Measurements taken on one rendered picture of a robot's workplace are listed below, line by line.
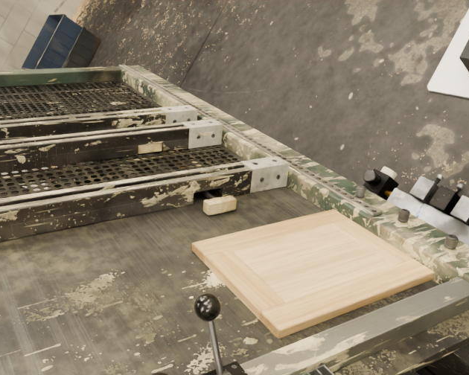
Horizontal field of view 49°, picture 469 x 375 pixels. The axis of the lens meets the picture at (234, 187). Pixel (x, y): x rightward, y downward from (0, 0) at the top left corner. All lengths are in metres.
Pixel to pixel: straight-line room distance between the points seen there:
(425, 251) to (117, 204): 0.68
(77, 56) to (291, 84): 2.77
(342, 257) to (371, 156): 1.38
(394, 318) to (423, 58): 1.84
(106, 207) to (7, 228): 0.21
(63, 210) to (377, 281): 0.68
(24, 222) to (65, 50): 4.16
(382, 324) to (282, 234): 0.35
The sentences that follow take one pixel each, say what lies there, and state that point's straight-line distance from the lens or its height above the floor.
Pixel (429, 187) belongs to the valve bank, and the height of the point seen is 0.76.
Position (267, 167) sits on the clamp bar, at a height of 0.99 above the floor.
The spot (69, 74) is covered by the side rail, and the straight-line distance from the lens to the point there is 2.43.
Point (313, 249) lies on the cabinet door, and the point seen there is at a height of 1.04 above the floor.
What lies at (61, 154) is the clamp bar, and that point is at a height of 1.34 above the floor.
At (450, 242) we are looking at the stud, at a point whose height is 0.88.
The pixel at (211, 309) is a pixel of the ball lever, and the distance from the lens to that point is 0.71.
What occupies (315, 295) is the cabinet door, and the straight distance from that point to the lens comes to 0.99.
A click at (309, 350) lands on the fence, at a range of 0.84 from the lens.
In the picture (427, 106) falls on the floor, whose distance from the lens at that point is 2.47.
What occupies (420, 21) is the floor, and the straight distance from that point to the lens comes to 2.78.
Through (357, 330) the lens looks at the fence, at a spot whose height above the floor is 1.16.
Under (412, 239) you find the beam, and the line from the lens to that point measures 1.20.
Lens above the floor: 1.94
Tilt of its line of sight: 41 degrees down
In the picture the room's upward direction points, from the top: 60 degrees counter-clockwise
